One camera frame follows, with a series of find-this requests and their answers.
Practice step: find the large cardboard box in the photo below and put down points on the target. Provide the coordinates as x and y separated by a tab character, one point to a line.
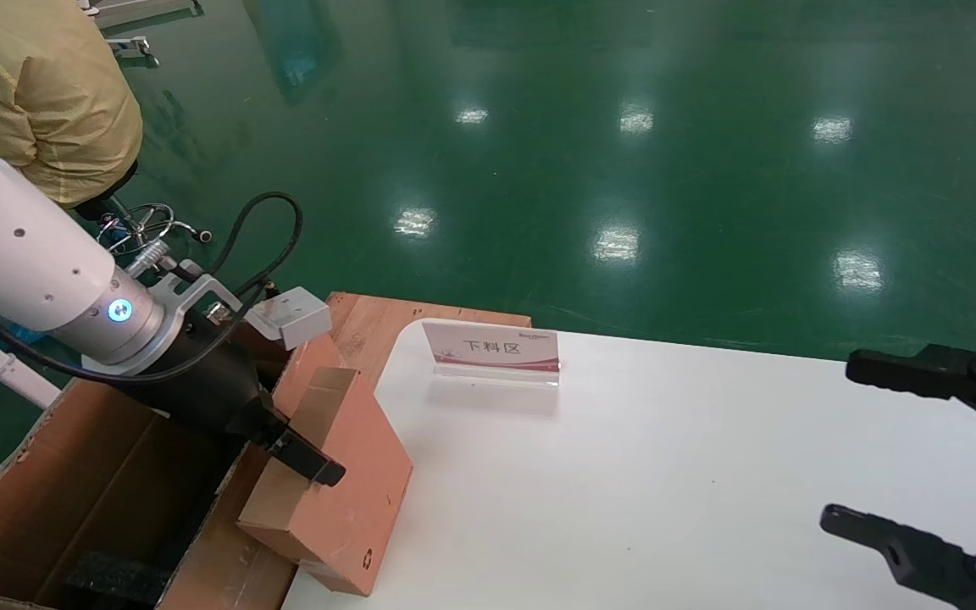
73	491

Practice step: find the black foam block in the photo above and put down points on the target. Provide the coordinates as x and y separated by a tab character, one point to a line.
115	581

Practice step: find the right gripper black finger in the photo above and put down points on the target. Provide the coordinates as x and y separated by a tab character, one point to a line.
928	563
962	373

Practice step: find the small cardboard box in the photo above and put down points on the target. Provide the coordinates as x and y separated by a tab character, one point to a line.
352	508

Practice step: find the acrylic sign with red stripe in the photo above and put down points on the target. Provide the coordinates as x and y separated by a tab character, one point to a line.
492	347

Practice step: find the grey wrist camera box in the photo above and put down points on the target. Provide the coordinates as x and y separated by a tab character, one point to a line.
293	315

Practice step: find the person in yellow jacket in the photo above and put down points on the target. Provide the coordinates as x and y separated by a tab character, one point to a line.
30	85

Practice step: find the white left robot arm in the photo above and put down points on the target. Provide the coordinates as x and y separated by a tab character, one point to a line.
13	246

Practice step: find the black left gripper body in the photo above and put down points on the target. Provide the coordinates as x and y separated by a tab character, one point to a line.
217	390

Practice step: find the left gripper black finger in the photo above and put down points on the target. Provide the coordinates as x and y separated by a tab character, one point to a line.
310	462

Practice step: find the grey metal frame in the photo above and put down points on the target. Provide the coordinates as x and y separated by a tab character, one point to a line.
149	10

